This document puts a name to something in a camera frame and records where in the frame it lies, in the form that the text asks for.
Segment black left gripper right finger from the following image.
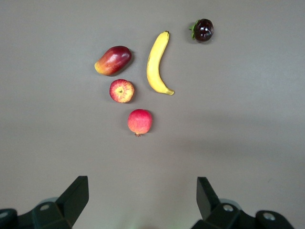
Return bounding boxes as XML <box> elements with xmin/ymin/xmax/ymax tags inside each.
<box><xmin>192</xmin><ymin>177</ymin><xmax>293</xmax><ymax>229</ymax></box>

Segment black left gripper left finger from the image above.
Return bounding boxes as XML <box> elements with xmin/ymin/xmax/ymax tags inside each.
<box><xmin>0</xmin><ymin>176</ymin><xmax>90</xmax><ymax>229</ymax></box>

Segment red yellow apple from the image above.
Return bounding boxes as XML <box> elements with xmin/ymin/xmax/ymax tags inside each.
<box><xmin>109</xmin><ymin>79</ymin><xmax>135</xmax><ymax>104</ymax></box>

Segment yellow banana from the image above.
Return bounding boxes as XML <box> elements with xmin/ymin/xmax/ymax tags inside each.
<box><xmin>146</xmin><ymin>30</ymin><xmax>175</xmax><ymax>96</ymax></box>

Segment red pomegranate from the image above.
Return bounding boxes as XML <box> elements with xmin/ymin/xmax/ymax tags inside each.
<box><xmin>127</xmin><ymin>109</ymin><xmax>153</xmax><ymax>138</ymax></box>

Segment red yellow mango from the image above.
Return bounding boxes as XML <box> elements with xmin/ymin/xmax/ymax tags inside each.
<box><xmin>94</xmin><ymin>45</ymin><xmax>132</xmax><ymax>76</ymax></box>

